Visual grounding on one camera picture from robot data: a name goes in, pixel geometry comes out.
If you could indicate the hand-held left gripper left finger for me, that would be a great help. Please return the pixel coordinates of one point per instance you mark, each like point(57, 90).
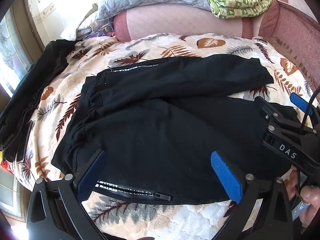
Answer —
point(90, 178)

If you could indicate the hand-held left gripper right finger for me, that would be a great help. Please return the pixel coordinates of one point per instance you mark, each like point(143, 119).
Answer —
point(226, 176)

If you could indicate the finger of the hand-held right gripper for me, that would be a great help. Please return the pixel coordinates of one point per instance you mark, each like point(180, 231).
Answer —
point(301, 103)
point(268, 112)

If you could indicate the black pants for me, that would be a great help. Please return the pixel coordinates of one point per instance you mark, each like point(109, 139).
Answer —
point(160, 130)

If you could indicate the person's right hand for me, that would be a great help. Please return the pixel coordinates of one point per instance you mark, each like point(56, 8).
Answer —
point(310, 202)

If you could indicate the leaf print blanket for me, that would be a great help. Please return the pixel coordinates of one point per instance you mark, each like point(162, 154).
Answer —
point(190, 217)

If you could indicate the black jacket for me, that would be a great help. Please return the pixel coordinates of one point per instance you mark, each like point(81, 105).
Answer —
point(30, 87)

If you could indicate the pink padded sofa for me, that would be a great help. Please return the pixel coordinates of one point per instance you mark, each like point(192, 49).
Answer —
point(180, 20)

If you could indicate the window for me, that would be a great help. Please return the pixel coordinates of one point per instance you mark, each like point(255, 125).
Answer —
point(12, 55)

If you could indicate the white crumpled cloth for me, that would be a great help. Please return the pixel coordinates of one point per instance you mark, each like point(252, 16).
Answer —
point(82, 22)

